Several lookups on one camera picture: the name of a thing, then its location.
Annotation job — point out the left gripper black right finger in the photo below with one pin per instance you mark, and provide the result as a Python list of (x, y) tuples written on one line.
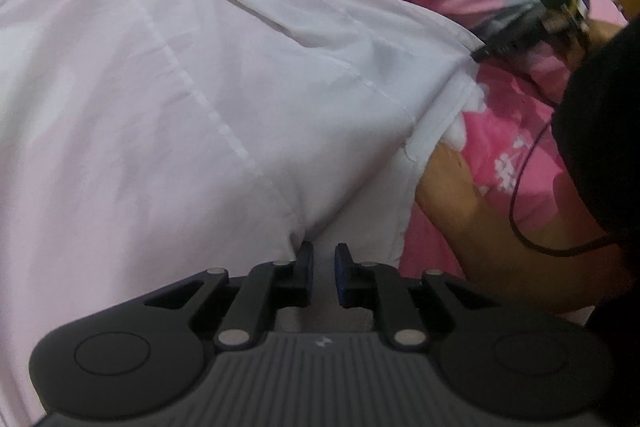
[(381, 290)]

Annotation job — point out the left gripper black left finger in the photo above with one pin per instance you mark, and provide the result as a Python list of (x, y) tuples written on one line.
[(267, 289)]

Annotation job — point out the white button shirt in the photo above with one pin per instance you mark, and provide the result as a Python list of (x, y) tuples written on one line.
[(143, 141)]

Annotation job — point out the person's right forearm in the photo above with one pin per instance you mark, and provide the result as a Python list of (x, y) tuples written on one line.
[(495, 260)]

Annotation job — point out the person's right hand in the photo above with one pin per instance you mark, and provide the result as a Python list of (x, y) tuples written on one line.
[(593, 36)]

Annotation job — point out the pink patterned bed sheet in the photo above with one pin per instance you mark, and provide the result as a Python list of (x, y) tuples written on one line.
[(515, 165)]

